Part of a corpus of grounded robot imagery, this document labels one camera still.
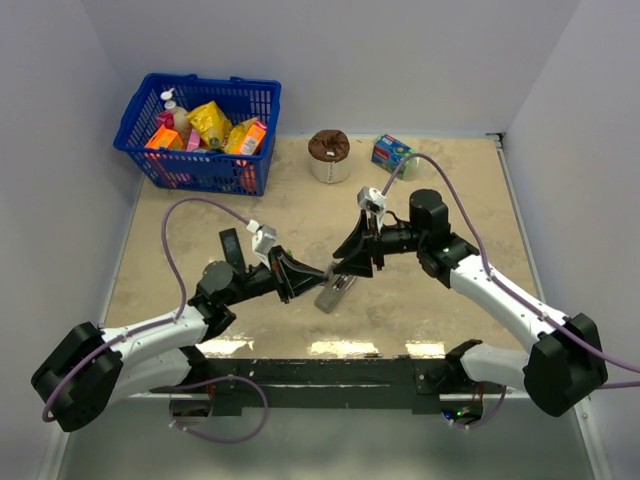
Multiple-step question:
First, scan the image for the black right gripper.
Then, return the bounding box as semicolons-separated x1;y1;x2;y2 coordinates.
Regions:
333;210;426;278

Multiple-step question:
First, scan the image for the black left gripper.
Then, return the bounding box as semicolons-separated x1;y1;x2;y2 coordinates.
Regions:
223;245;328;307

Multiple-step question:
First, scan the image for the black battery pair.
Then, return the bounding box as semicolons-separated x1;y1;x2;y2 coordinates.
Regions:
333;275;349;292

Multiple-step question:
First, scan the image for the beige white remote control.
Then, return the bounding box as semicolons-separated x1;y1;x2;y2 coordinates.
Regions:
314;264;357;314

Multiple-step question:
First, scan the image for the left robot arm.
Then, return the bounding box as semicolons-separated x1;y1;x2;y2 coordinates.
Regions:
31;246;327;432

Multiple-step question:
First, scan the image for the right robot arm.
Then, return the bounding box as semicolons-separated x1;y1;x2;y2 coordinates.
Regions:
333;187;608;417

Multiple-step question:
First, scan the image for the green sponge pack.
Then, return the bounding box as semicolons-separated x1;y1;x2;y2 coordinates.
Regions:
371;134;418;181

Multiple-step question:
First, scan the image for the white roll with brown top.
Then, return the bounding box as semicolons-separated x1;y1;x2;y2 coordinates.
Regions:
307;129;351;184

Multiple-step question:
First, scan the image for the orange carton right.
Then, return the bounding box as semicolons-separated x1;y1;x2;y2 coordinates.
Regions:
224;117;267;156

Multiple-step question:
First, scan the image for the orange carton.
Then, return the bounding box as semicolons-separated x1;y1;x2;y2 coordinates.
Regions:
145;125;184;151
224;117;267;156

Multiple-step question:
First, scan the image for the blue plastic basket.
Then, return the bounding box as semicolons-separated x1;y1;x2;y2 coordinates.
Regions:
113;73;282;196

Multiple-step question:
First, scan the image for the pink carton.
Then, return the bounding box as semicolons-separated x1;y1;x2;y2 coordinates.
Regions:
185;128;201;152

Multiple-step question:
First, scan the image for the yellow snack bag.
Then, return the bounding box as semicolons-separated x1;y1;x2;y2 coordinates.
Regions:
187;101;233;150

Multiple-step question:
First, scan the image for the orange carton left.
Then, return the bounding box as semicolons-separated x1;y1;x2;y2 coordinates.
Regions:
145;125;184;151

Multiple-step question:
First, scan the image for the soap pump bottle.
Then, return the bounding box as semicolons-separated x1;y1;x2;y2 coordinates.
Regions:
160;88;192;147

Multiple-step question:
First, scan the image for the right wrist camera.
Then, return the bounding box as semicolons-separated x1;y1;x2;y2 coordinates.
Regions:
357;187;387;230

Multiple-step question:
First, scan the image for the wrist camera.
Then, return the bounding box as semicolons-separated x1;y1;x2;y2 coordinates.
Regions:
357;187;387;230
246;220;277;267

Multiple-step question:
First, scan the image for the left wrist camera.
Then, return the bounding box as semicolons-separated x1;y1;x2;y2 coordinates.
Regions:
246;220;277;267

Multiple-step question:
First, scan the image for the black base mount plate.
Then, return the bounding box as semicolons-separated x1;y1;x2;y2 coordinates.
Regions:
169;357;505;417

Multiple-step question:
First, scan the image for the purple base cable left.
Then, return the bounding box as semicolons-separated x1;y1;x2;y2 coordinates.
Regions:
168;375;271;445

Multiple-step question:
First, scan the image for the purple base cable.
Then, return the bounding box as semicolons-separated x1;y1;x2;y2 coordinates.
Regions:
447;384;507;431
168;375;271;445

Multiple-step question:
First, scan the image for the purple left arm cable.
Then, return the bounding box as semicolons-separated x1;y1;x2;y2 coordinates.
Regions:
40;196;254;424

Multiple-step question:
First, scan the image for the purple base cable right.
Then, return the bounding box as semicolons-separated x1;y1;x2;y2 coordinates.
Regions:
447;384;507;431

